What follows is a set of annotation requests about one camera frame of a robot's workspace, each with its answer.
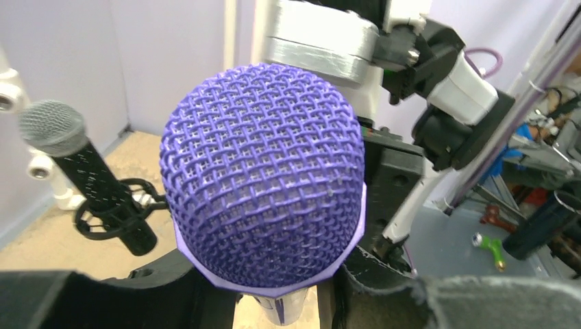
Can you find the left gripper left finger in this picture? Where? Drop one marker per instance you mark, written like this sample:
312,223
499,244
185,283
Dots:
166,293

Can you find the red brown object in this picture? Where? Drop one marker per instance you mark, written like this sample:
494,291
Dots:
492,217

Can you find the dark blue cylinder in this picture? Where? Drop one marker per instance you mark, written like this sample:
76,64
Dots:
560,211

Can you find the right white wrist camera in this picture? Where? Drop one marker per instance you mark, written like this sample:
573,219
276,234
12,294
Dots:
350,48

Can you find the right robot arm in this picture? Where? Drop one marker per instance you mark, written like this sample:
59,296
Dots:
462,111

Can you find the black tripod stand shock mount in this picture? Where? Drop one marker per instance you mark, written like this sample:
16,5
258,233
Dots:
123,218

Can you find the purple microphone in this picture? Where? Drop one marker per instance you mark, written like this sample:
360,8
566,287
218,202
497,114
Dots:
263,169

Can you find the black microphone silver grille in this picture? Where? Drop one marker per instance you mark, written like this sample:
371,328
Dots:
59,131

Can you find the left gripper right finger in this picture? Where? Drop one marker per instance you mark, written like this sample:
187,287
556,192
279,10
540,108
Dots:
370,294

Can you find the green toy figure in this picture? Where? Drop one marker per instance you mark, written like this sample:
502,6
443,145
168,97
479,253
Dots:
492,245

